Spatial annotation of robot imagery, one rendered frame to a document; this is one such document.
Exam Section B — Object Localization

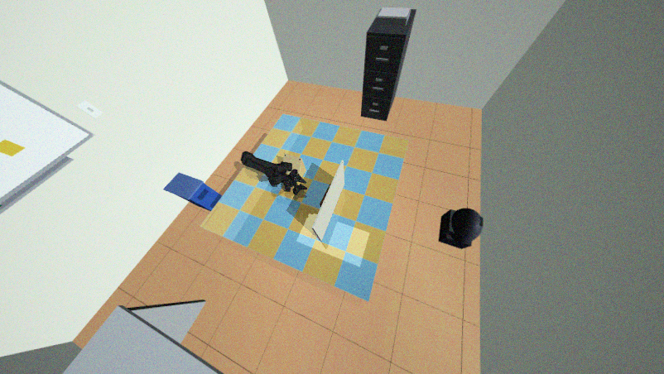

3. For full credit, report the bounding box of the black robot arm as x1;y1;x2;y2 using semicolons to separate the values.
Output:
241;151;292;192

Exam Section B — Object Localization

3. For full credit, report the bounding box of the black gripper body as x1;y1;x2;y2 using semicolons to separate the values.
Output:
283;169;299;195

